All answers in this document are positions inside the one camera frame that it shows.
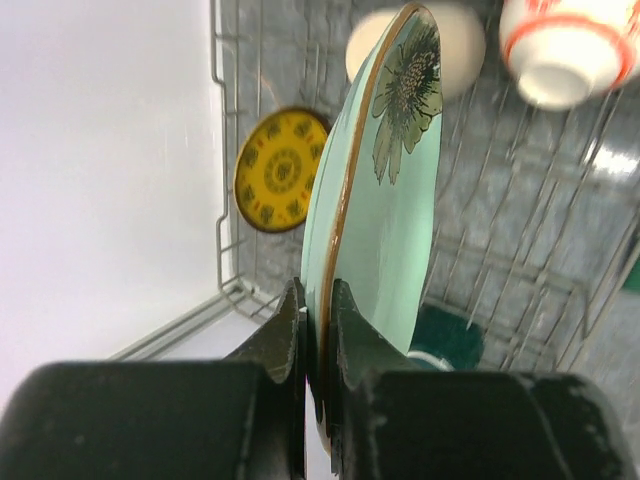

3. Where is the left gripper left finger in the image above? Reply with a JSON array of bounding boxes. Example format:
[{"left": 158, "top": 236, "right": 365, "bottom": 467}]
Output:
[{"left": 1, "top": 279, "right": 306, "bottom": 479}]

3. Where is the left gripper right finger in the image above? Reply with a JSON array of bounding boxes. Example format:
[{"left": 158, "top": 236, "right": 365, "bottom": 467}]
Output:
[{"left": 329, "top": 280, "right": 638, "bottom": 479}]

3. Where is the mint green flower plate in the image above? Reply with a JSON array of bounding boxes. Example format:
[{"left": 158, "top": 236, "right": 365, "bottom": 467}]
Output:
[{"left": 301, "top": 2, "right": 443, "bottom": 442}]

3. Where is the cream bird pattern plate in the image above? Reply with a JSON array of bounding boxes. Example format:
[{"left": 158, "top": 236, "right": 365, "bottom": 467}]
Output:
[{"left": 303, "top": 306, "right": 324, "bottom": 424}]

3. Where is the dark green mug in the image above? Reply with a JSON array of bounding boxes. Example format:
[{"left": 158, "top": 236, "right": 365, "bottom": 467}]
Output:
[{"left": 407, "top": 304, "right": 484, "bottom": 371}]

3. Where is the yellow patterned small plate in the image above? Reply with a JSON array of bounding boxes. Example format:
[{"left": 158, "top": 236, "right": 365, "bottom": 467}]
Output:
[{"left": 233, "top": 107, "right": 330, "bottom": 234}]

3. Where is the folded green cloth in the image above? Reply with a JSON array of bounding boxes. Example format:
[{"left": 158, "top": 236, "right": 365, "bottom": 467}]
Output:
[{"left": 620, "top": 249, "right": 640, "bottom": 295}]

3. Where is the beige cup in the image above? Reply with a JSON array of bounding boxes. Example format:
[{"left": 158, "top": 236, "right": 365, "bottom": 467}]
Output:
[{"left": 345, "top": 2, "right": 486, "bottom": 101}]

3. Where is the white red pattern bowl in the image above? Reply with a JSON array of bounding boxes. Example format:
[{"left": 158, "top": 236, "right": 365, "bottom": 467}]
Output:
[{"left": 499, "top": 0, "right": 639, "bottom": 111}]

